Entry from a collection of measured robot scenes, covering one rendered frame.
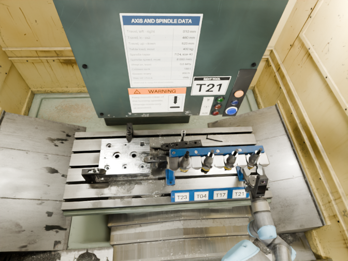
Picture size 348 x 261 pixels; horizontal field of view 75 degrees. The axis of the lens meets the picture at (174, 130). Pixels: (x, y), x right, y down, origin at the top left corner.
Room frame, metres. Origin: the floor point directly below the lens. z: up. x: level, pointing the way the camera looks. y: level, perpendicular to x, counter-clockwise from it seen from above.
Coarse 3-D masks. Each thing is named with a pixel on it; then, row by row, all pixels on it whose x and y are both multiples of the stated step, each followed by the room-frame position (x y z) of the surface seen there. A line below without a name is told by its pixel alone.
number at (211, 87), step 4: (208, 84) 0.44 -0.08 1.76; (212, 84) 0.44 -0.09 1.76; (216, 84) 0.45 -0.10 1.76; (220, 84) 0.45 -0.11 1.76; (224, 84) 0.45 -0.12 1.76; (208, 88) 0.44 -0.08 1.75; (212, 88) 0.44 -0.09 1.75; (216, 88) 0.45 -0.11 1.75; (220, 88) 0.45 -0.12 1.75; (224, 88) 0.45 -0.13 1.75; (204, 92) 0.44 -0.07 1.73; (208, 92) 0.44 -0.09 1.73; (212, 92) 0.45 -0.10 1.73; (216, 92) 0.45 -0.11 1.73; (220, 92) 0.45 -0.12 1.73
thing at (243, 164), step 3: (237, 156) 0.53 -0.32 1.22; (240, 156) 0.53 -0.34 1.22; (243, 156) 0.53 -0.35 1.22; (237, 159) 0.51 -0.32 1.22; (240, 159) 0.51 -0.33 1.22; (243, 159) 0.51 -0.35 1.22; (237, 162) 0.49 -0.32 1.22; (240, 162) 0.50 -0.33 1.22; (243, 162) 0.50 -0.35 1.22; (246, 162) 0.50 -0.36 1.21; (237, 165) 0.48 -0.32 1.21; (240, 165) 0.48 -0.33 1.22; (243, 165) 0.48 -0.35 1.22; (246, 165) 0.48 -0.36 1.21
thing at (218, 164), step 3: (216, 156) 0.51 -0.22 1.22; (219, 156) 0.52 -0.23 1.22; (222, 156) 0.52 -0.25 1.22; (216, 159) 0.50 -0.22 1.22; (219, 159) 0.50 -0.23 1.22; (222, 159) 0.50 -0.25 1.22; (216, 162) 0.48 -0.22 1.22; (219, 162) 0.49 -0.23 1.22; (222, 162) 0.49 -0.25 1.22; (216, 165) 0.47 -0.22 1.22; (219, 165) 0.47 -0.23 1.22; (222, 165) 0.47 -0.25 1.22; (219, 168) 0.45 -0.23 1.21
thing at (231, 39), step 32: (64, 0) 0.40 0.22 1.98; (96, 0) 0.41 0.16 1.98; (128, 0) 0.42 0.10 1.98; (160, 0) 0.42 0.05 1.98; (192, 0) 0.43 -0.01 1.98; (224, 0) 0.44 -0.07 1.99; (256, 0) 0.45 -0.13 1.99; (288, 0) 0.46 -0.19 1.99; (96, 32) 0.40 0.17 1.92; (224, 32) 0.45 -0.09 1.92; (256, 32) 0.46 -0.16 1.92; (96, 64) 0.40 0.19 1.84; (224, 64) 0.45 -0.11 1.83; (256, 64) 0.46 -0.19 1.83; (96, 96) 0.40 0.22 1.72; (128, 96) 0.41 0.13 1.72; (192, 96) 0.44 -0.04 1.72; (224, 96) 0.45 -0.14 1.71
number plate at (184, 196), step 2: (176, 194) 0.39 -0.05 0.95; (178, 194) 0.39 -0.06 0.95; (180, 194) 0.40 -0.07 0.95; (182, 194) 0.40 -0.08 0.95; (184, 194) 0.40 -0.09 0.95; (186, 194) 0.40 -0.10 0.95; (188, 194) 0.40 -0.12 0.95; (176, 196) 0.39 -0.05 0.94; (178, 196) 0.39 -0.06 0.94; (180, 196) 0.39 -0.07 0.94; (182, 196) 0.39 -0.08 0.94; (184, 196) 0.39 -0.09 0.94; (186, 196) 0.39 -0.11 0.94; (188, 196) 0.39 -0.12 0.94; (176, 198) 0.38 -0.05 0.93; (178, 198) 0.38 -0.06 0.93; (180, 198) 0.38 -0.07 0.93; (182, 198) 0.38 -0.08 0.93; (184, 198) 0.38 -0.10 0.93; (186, 198) 0.38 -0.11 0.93; (188, 198) 0.38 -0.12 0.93; (176, 200) 0.37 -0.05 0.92; (178, 200) 0.37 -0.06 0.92; (180, 200) 0.37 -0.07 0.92; (182, 200) 0.37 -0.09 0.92; (184, 200) 0.37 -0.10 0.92; (186, 200) 0.37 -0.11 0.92; (188, 200) 0.38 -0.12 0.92
